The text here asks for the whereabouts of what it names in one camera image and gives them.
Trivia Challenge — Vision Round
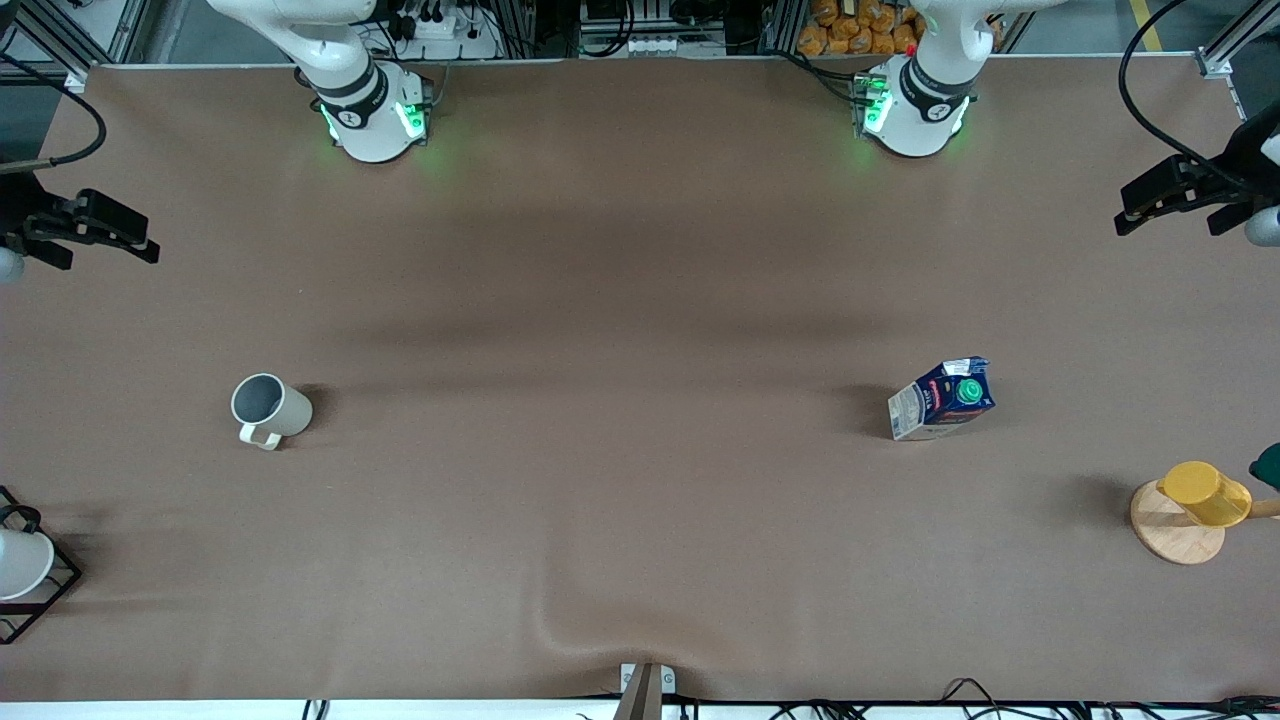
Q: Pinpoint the grey ceramic mug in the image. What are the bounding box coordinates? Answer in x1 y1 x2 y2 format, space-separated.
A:
230 373 314 451

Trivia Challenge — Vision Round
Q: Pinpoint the blue milk carton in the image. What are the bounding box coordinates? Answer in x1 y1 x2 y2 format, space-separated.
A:
887 356 997 442

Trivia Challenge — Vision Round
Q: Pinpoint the yellow cup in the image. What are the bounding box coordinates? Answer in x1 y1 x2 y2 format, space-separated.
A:
1157 461 1253 528

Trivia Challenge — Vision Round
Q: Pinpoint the white cup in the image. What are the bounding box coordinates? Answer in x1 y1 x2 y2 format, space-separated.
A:
0 527 56 601

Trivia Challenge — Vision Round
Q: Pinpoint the round wooden mug stand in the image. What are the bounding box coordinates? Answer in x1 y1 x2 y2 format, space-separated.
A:
1130 480 1280 566

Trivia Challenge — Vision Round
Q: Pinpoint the orange bread pile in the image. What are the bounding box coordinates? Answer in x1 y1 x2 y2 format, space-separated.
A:
797 0 923 57

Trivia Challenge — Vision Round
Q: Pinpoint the white power strip with plugs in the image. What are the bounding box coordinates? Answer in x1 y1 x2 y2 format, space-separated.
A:
385 0 501 61

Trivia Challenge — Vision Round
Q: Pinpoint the small white power strip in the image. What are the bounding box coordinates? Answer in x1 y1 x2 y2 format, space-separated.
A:
622 33 709 57

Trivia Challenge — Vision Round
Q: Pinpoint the brown table mat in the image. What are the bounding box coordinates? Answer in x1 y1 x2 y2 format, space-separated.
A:
0 55 1280 703

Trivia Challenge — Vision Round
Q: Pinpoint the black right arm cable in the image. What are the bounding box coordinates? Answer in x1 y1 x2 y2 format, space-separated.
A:
0 50 109 177

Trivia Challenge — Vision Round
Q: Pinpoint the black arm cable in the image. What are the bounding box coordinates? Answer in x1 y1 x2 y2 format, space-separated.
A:
0 50 109 177
1117 0 1241 189

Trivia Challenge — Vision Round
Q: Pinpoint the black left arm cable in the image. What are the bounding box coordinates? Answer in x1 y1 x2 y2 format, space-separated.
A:
1117 0 1241 189

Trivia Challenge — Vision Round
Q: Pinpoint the aluminium frame profile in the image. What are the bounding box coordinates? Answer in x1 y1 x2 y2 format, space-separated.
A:
1195 0 1280 81
0 0 151 93

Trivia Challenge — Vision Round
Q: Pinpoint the black wire rack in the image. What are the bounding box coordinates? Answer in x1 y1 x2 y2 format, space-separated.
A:
0 485 83 646

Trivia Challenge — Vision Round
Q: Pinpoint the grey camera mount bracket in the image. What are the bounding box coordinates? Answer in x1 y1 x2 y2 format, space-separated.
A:
612 662 677 720

